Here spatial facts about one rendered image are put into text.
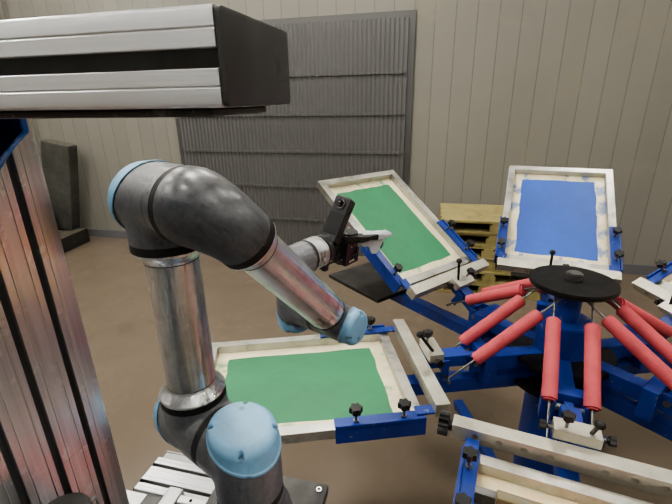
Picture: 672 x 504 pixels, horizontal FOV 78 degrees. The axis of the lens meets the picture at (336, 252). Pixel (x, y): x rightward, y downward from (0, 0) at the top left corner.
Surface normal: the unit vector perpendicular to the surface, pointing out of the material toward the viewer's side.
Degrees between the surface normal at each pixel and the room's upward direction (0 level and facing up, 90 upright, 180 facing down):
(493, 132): 90
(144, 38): 90
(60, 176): 90
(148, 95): 90
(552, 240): 32
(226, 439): 8
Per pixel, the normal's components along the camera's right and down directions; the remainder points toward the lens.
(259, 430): 0.08, -0.90
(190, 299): 0.70, 0.24
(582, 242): -0.22, -0.62
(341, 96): -0.24, 0.34
